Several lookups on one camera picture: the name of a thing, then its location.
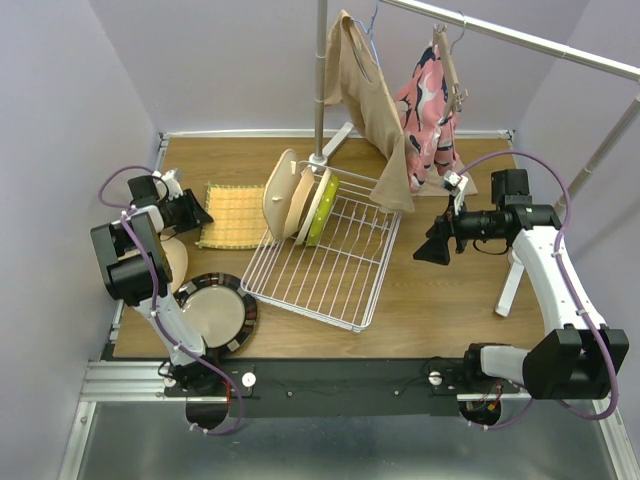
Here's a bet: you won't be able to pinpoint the wooden clip hanger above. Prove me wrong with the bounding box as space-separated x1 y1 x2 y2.
432 24 468 119

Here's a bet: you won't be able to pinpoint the white wire dish rack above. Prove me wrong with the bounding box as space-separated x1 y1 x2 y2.
241 169 401 333

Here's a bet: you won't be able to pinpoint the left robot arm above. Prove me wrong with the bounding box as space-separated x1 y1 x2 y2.
90 167 222 395

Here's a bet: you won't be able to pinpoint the blue wire hanger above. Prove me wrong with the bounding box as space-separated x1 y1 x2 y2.
351 0 380 67

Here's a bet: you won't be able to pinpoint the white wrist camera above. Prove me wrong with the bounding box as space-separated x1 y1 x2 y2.
152 169 183 199
440 170 469 213

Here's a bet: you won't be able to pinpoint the pink patterned hanging garment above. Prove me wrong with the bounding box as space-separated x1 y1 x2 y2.
395 43 459 196

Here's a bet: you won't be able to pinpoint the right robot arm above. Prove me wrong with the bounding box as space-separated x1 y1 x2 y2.
413 169 629 401

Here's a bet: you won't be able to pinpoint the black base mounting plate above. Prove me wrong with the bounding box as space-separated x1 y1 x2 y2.
158 357 497 419

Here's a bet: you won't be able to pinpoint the black rimmed silver plate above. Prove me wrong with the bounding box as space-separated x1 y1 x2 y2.
174 272 259 358

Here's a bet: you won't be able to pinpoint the beige hanging shirt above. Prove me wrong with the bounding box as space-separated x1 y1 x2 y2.
324 10 419 212

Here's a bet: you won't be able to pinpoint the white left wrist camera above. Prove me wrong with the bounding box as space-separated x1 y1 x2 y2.
152 169 183 199

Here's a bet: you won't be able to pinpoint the white clothes rack frame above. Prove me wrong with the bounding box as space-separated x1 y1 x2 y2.
309 1 639 317

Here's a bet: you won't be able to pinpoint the beige plate orange leaves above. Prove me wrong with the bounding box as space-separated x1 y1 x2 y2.
161 238 188 293

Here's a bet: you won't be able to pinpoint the bird pattern beige plate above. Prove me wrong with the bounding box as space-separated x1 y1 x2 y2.
283 166 315 238

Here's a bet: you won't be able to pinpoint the cream green floral plate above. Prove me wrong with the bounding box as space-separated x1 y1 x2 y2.
294 168 332 245

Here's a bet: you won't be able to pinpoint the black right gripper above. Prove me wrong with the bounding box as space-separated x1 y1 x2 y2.
413 193 504 264

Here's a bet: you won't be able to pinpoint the green polka dot plate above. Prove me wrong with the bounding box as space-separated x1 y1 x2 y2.
306 173 340 246

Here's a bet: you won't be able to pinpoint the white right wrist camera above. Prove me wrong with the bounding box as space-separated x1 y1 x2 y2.
440 170 469 213

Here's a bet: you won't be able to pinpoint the yellow woven placemat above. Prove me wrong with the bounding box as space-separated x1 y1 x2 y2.
196 183 274 250

